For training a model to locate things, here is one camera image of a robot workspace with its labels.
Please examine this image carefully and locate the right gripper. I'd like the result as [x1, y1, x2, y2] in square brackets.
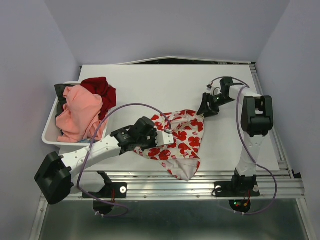
[195, 92, 234, 118]

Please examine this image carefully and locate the red poppy print skirt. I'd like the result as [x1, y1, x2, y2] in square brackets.
[133, 109, 205, 181]

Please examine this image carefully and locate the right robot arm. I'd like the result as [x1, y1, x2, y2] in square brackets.
[197, 76, 274, 198]

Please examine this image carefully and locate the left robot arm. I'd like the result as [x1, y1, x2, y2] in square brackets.
[34, 117, 173, 205]

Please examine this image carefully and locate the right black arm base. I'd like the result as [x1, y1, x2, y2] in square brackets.
[211, 181, 261, 198]

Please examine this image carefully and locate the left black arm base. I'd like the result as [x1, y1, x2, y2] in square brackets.
[81, 170, 128, 199]

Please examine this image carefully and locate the light blue garment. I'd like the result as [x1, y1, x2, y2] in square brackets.
[75, 138, 92, 145]

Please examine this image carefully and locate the pink skirt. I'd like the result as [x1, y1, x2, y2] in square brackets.
[56, 85, 106, 143]

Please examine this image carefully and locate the dark red skirt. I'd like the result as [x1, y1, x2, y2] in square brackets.
[80, 76, 117, 121]

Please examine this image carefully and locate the white plastic bin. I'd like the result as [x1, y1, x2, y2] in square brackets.
[42, 82, 108, 149]

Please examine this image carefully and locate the dark green garment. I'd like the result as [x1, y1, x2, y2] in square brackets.
[54, 83, 70, 118]

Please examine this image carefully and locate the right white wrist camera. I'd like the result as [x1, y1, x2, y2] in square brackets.
[206, 84, 221, 96]

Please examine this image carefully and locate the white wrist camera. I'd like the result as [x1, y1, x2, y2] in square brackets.
[206, 84, 221, 96]
[155, 131, 175, 147]

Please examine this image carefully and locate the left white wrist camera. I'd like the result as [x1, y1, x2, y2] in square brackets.
[155, 131, 175, 147]

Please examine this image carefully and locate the aluminium frame rail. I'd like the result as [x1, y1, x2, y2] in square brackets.
[41, 170, 307, 202]

